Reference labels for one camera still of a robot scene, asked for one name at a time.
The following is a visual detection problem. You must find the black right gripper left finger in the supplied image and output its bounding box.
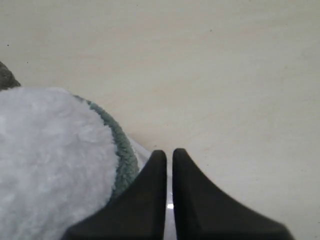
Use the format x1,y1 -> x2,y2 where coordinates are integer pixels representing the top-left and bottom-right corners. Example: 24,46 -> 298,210
62,150 -> 167,240

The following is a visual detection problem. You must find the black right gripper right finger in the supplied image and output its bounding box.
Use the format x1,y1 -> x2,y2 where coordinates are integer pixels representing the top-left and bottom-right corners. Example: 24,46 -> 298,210
172,148 -> 293,240

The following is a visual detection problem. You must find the green knitted scarf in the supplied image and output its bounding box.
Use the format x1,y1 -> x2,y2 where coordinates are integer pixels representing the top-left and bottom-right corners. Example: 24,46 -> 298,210
0,64 -> 139,205

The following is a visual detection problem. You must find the white plush snowman toy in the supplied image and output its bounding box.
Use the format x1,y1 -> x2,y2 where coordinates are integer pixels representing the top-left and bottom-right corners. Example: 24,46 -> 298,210
0,87 -> 118,240

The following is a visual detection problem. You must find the white plastic tray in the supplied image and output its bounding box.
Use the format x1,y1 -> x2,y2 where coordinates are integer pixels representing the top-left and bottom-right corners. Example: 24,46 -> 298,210
128,136 -> 177,240

